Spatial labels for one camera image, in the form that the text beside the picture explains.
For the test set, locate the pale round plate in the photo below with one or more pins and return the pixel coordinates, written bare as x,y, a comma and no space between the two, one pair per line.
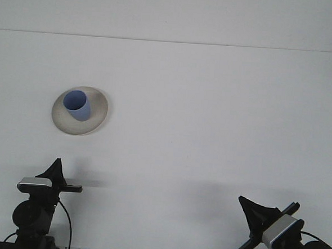
98,117

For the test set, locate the pale blue cup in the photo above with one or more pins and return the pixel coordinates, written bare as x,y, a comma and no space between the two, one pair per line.
78,108

